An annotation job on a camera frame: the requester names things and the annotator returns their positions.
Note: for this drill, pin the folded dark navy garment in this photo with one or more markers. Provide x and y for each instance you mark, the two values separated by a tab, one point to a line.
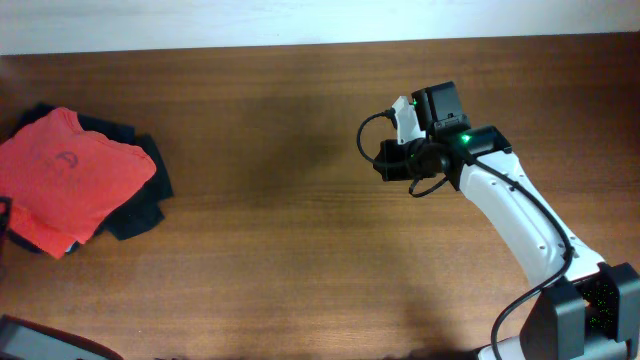
141	212

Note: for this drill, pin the orange McKinney Boyd soccer t-shirt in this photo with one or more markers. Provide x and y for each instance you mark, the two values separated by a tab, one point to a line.
69	177

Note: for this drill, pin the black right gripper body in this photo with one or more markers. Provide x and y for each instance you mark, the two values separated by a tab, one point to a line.
413	152

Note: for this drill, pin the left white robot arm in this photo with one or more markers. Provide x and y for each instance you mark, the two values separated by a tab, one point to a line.
22	339

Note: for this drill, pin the folded red Fram t-shirt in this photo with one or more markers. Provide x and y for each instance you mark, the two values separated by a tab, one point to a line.
45	237

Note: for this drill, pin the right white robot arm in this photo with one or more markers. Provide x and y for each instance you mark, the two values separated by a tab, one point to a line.
578	306

